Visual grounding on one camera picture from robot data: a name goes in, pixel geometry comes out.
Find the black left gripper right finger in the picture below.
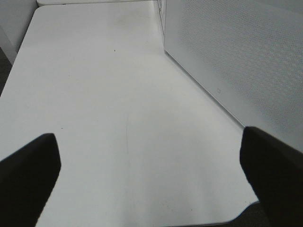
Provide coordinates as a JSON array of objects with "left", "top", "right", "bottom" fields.
[{"left": 240, "top": 126, "right": 303, "bottom": 227}]

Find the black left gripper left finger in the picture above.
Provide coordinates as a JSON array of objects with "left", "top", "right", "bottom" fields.
[{"left": 0, "top": 133, "right": 61, "bottom": 227}]

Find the white microwave door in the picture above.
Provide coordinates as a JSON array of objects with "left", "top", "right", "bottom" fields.
[{"left": 164, "top": 0, "right": 303, "bottom": 150}]

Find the white microwave oven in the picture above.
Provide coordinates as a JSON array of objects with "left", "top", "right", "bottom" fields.
[{"left": 154, "top": 0, "right": 167, "bottom": 42}]

